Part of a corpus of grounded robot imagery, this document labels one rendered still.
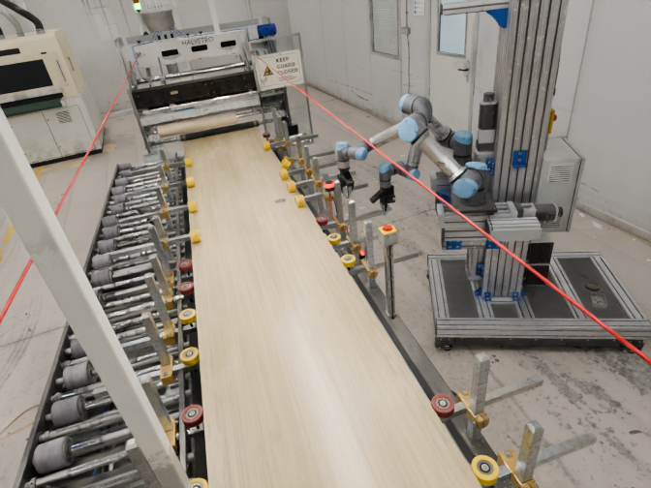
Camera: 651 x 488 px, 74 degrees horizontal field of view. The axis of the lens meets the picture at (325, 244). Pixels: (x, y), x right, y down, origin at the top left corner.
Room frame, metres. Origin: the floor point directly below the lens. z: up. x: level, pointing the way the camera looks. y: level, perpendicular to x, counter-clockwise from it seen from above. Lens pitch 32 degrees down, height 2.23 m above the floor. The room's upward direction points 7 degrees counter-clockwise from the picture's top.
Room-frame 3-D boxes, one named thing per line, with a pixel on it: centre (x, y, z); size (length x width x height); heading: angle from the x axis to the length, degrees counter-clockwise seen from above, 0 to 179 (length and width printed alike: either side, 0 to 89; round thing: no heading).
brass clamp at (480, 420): (0.98, -0.45, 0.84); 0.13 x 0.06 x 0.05; 13
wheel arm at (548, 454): (0.77, -0.59, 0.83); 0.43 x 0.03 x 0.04; 103
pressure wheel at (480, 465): (0.73, -0.39, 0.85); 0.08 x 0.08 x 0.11
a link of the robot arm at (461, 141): (2.65, -0.96, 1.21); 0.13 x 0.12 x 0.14; 26
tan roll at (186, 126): (4.59, 0.95, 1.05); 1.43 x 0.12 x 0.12; 103
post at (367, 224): (1.93, -0.23, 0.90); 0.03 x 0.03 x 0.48; 13
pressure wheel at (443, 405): (0.97, -0.34, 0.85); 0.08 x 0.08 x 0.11
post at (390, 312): (1.68, -0.29, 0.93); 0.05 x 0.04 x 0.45; 13
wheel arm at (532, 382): (1.01, -0.53, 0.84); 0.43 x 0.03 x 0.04; 103
